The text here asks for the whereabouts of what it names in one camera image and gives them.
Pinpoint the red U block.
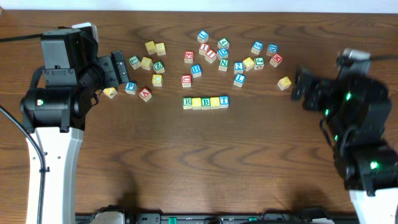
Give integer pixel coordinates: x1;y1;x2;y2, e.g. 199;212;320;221
181;75;192;88

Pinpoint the green R block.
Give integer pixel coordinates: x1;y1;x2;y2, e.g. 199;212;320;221
183;97;193;110

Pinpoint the blue T block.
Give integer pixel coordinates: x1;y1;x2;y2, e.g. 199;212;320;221
219;96;229;109

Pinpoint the yellow O block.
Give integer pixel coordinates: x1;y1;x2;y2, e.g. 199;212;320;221
210;96;220;110
192;98;201;110

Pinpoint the green B block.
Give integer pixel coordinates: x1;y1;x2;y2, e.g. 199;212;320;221
201;97;211;110

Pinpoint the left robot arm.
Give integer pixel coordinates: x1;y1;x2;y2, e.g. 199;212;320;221
20;22;130;223

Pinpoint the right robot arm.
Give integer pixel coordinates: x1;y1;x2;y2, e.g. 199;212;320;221
291;55;397;223

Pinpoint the yellow block far right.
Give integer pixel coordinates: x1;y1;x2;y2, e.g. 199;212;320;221
277;77;292;91

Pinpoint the green L block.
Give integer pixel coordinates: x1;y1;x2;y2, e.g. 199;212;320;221
129;55;141;70

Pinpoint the yellow block far left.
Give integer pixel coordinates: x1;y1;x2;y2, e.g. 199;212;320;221
103;87;118;99

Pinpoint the blue P block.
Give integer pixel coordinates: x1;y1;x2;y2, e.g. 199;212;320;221
124;82;137;95

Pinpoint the red M block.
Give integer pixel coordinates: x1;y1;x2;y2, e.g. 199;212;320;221
269;54;283;68

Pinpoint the yellow block beside L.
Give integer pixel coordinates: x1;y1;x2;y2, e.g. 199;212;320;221
141;57;153;70

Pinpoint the red A block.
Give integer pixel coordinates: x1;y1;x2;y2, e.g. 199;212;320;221
139;87;152;102

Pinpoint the yellow block top left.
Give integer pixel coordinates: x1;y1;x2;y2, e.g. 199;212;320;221
145;40;157;55

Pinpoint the blue D block right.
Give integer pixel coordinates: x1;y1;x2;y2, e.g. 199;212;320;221
266;44;279;57

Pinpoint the blue d block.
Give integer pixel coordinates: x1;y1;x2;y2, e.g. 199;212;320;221
266;44;279;57
217;48;229;60

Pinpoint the yellow C block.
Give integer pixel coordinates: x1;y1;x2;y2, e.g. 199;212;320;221
152;74;163;87

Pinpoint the green Z block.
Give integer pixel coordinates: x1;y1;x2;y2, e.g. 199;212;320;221
153;60;165;74

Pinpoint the green J block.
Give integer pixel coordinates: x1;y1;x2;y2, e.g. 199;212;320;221
254;57;265;70

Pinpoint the yellow S block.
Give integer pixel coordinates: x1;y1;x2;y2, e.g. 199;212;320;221
155;42;166;56

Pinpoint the blue G block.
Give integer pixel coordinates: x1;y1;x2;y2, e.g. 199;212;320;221
251;41;264;55

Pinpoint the yellow block right centre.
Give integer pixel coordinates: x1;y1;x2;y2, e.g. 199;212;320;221
243;57;255;71

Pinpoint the blue L block lower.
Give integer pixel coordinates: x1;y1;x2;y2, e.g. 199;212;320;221
233;73;246;88

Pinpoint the blue l block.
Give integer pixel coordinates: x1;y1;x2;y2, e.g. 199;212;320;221
197;30;209;43
233;73;246;88

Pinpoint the blue 2 block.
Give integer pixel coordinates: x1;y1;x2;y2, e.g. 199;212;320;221
234;62;244;74

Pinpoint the red E block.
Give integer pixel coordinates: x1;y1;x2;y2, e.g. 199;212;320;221
183;50;194;63

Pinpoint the green N block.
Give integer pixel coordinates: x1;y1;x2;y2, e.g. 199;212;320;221
218;58;229;72

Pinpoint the blue H block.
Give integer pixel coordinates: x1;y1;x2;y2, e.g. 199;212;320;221
191;64;202;78

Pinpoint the blue D block centre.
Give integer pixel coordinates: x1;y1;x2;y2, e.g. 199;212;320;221
217;48;229;60

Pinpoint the green 4 block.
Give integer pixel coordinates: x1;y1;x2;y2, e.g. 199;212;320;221
218;37;230;49

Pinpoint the red I block upper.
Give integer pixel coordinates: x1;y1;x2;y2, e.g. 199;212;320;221
199;43;210;55

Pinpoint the red i block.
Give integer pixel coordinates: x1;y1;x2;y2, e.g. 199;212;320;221
199;43;210;55
205;49;217;63

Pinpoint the blue L block top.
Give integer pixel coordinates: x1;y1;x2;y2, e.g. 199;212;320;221
197;30;209;43

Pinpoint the red I block lower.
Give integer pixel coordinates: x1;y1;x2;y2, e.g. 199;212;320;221
205;49;217;63

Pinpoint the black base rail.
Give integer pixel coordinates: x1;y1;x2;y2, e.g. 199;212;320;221
75;205;359;224

